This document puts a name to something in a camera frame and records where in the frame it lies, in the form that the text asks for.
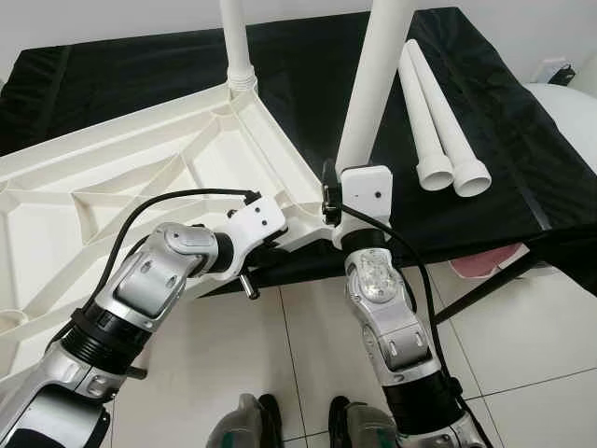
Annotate white plastic table top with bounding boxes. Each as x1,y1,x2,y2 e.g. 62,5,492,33
0,82,344,376

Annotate black tablecloth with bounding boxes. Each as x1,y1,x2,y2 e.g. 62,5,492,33
0,7,597,298

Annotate grey robot right leg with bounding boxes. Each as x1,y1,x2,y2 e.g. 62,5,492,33
328,397,404,448

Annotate white round appliance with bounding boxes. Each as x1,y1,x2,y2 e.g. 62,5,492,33
522,82,597,171

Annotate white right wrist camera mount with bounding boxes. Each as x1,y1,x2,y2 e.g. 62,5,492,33
331,165,394,249

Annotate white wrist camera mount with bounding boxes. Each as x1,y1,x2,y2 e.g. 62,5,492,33
224,191,288,273
331,165,394,249

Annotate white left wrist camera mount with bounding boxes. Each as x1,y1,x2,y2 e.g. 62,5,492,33
224,191,288,273

